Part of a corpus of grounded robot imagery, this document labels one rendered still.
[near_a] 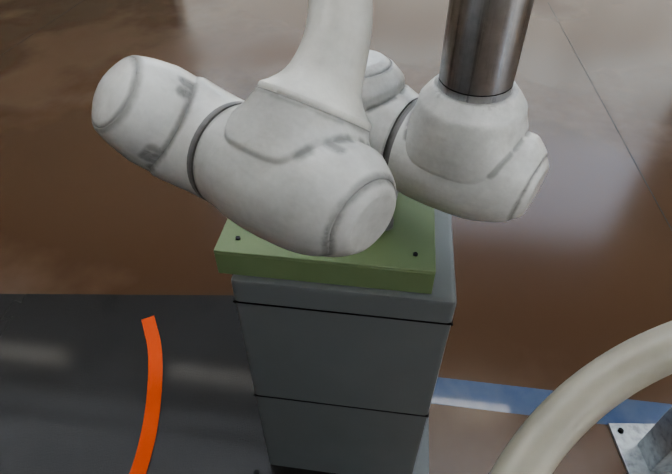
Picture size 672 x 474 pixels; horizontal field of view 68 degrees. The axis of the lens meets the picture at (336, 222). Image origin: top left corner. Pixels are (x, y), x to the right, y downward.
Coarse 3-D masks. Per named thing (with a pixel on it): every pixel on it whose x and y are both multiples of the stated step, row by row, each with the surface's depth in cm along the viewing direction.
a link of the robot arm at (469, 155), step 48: (480, 0) 57; (528, 0) 57; (480, 48) 60; (432, 96) 68; (480, 96) 64; (432, 144) 69; (480, 144) 66; (528, 144) 68; (432, 192) 74; (480, 192) 69; (528, 192) 69
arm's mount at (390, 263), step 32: (416, 224) 90; (224, 256) 86; (256, 256) 85; (288, 256) 84; (320, 256) 84; (352, 256) 84; (384, 256) 84; (416, 256) 84; (384, 288) 86; (416, 288) 85
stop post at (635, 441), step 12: (660, 420) 135; (612, 432) 148; (624, 432) 148; (636, 432) 148; (648, 432) 140; (660, 432) 135; (624, 444) 145; (636, 444) 145; (648, 444) 140; (660, 444) 135; (624, 456) 143; (636, 456) 143; (648, 456) 140; (660, 456) 135; (636, 468) 140; (648, 468) 140; (660, 468) 138
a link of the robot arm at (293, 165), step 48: (336, 0) 39; (336, 48) 39; (288, 96) 37; (336, 96) 38; (240, 144) 39; (288, 144) 37; (336, 144) 37; (240, 192) 39; (288, 192) 36; (336, 192) 35; (384, 192) 37; (288, 240) 38; (336, 240) 37
